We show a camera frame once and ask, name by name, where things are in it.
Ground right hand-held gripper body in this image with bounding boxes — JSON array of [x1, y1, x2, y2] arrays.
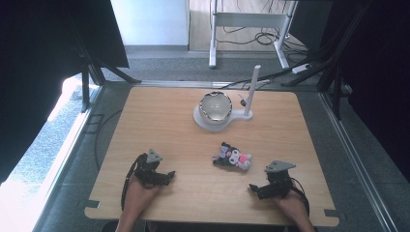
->
[[264, 159, 297, 199]]

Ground dark curtain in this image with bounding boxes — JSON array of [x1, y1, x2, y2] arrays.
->
[[0, 0, 131, 186], [318, 0, 410, 183]]

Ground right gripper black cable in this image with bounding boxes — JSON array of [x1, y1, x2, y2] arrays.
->
[[289, 176, 311, 218]]

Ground black and pink plush toy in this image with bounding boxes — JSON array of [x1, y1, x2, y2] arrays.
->
[[211, 141, 253, 171]]

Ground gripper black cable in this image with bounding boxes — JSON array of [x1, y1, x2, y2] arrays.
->
[[120, 153, 147, 211], [289, 176, 311, 218]]

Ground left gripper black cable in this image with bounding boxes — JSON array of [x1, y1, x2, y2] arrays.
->
[[120, 153, 147, 211]]

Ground thin black floor cable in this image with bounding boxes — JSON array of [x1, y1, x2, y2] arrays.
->
[[94, 108, 124, 172]]

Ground black tripod stand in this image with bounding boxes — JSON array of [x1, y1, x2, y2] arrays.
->
[[72, 30, 143, 114], [280, 0, 375, 121]]

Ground wooden table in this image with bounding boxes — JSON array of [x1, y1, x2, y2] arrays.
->
[[83, 86, 340, 228]]

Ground white stand with pole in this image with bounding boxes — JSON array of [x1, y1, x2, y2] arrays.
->
[[192, 64, 263, 133]]

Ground white metal desk frame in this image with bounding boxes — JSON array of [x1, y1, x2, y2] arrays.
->
[[208, 0, 300, 71]]

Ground black floor cables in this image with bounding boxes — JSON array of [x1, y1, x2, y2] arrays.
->
[[215, 0, 312, 90]]

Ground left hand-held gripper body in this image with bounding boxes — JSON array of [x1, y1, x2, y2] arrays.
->
[[133, 148, 169, 189]]

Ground white power strip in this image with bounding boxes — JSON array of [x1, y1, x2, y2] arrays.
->
[[291, 63, 313, 74]]

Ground shiny silver bowl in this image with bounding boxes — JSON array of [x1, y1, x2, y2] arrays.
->
[[198, 91, 233, 127]]

